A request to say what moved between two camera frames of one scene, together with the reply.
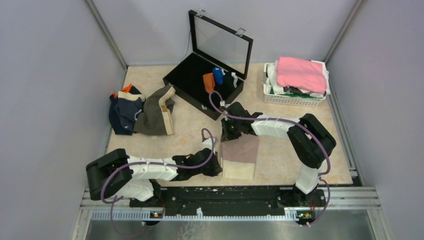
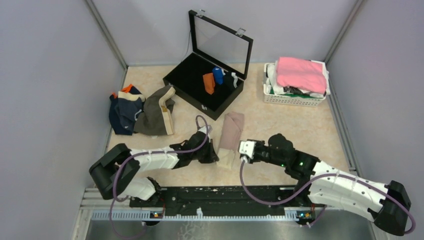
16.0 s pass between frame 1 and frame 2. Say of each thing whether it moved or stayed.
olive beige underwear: stayed
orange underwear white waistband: stayed
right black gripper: moved
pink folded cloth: stayed
